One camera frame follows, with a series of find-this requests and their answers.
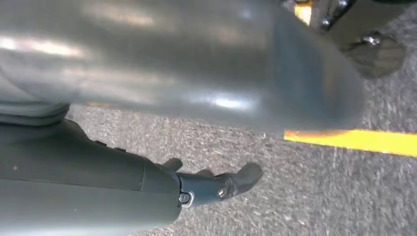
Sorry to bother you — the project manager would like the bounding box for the black robot leg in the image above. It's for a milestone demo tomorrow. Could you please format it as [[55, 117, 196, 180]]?
[[309, 0, 417, 50]]

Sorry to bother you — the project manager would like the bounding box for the yellow floor tape square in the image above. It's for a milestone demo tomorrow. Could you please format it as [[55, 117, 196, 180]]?
[[86, 1, 417, 158]]

